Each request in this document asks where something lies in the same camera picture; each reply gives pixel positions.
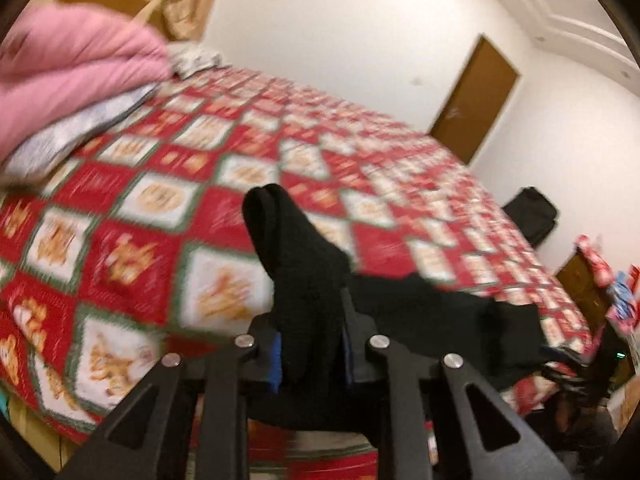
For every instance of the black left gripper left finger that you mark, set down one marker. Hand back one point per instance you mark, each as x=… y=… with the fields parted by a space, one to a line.
x=148 y=434

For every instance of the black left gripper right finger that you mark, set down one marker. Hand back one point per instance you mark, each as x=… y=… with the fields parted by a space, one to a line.
x=433 y=418

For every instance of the black pants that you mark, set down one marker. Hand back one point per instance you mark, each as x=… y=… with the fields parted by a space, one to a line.
x=311 y=277

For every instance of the brown wooden dresser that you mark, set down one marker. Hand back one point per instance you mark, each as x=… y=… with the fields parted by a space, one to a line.
x=577 y=280

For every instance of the red patterned bedspread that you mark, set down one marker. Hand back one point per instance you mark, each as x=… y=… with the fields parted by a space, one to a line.
x=136 y=247

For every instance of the red patterned cloth on dresser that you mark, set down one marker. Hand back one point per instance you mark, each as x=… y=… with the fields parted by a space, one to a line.
x=621 y=287

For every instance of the black bag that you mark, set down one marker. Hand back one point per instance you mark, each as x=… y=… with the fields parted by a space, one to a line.
x=534 y=215

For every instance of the grey patterned pillow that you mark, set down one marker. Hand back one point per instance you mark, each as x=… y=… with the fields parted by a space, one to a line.
x=35 y=158

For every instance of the brown wooden door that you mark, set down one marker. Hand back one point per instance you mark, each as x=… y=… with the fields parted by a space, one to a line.
x=476 y=101

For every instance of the white patterned far pillow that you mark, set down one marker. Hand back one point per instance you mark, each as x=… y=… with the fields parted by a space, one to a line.
x=190 y=57

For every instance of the pink folded quilt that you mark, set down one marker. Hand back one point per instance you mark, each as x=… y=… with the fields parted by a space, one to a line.
x=58 y=59

